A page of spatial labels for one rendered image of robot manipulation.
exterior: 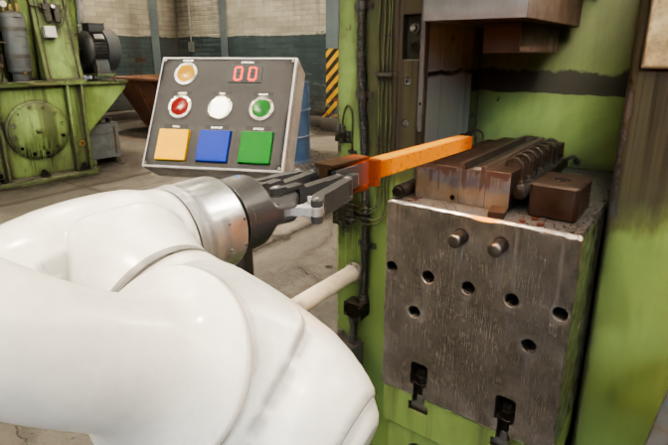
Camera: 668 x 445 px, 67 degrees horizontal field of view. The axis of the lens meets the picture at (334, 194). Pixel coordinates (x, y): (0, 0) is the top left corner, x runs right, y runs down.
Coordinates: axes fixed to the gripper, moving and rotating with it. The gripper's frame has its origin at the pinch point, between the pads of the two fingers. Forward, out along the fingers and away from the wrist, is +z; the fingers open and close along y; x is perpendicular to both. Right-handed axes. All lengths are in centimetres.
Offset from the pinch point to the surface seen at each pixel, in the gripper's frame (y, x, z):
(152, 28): -814, 49, 543
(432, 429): -3, -67, 37
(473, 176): 0.3, -9.4, 43.9
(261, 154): -42, -7, 28
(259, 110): -46, 2, 32
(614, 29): 15, 19, 92
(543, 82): -1, 6, 92
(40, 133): -461, -60, 164
